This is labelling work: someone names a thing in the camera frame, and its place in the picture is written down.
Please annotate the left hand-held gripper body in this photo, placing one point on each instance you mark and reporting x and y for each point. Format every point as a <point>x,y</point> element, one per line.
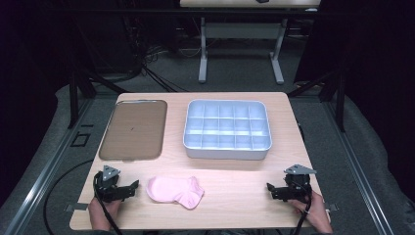
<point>107,189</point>

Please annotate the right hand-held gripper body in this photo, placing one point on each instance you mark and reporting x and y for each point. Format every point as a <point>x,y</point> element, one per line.
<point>295,189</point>

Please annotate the pink sock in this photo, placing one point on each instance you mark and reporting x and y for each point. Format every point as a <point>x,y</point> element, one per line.
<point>173,191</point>

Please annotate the person's left hand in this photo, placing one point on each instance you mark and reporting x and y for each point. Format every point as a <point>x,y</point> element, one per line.
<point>102,212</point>

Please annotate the brown tray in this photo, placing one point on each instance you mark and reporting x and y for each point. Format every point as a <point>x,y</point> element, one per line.
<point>133,130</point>

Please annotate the white divided storage box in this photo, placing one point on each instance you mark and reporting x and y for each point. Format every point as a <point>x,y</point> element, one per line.
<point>226,129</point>

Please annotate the black metal stand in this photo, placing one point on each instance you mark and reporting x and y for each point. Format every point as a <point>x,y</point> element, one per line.
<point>74,98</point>
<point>341,98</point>

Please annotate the desk with white legs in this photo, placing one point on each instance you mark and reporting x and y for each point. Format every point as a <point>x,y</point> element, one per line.
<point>241,31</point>

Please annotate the grey metal table bracket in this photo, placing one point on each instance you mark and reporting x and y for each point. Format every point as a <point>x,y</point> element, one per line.
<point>332,207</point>
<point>76,207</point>

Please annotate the aluminium floor rail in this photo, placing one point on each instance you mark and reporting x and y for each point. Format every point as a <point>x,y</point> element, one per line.
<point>49,166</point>
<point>359,169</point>

